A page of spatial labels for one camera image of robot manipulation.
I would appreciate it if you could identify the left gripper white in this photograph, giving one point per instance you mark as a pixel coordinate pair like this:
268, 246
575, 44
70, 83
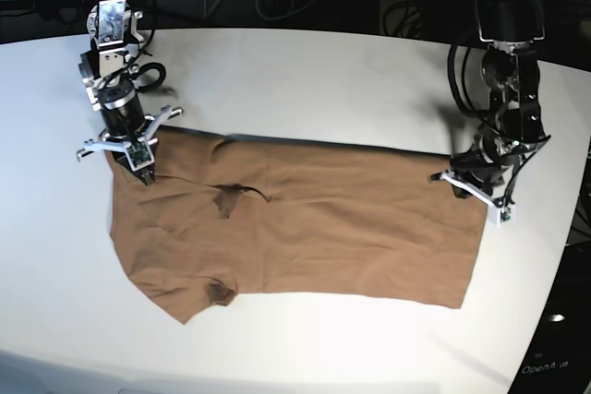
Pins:
462, 189

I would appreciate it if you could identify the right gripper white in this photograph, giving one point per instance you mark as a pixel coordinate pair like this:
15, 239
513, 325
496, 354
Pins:
146, 133

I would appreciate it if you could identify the brown T-shirt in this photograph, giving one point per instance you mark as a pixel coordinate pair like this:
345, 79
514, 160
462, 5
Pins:
227, 216

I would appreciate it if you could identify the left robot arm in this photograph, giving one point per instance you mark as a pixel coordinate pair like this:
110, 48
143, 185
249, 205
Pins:
511, 132

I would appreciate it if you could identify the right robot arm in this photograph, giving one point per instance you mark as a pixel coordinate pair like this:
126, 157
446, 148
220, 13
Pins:
113, 81

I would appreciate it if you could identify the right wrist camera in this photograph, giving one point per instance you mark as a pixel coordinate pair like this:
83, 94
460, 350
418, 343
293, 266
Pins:
139, 156

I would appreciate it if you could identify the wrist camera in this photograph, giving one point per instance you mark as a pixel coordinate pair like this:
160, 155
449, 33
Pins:
139, 156
502, 213

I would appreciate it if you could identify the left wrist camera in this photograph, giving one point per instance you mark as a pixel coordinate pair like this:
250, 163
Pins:
502, 213

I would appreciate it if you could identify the black OpenArm base plate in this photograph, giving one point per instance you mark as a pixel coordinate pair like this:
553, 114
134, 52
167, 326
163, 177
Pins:
558, 357

